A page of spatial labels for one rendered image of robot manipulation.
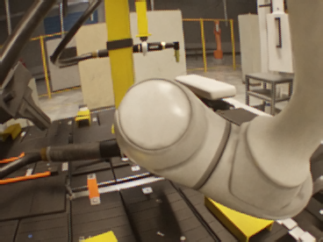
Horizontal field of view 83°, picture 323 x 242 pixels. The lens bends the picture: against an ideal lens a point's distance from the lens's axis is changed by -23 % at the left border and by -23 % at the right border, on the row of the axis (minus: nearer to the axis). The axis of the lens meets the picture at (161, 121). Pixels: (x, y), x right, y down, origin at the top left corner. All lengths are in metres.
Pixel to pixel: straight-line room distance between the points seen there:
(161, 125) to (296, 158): 0.14
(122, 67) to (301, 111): 0.39
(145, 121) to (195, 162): 0.08
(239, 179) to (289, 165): 0.06
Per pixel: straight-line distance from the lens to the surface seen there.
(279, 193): 0.27
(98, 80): 4.94
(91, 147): 0.59
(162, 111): 0.21
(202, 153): 0.25
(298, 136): 0.23
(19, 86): 0.50
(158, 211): 0.53
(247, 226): 0.45
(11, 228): 0.62
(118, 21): 0.51
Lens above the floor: 1.36
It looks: 20 degrees down
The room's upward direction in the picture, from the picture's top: 5 degrees counter-clockwise
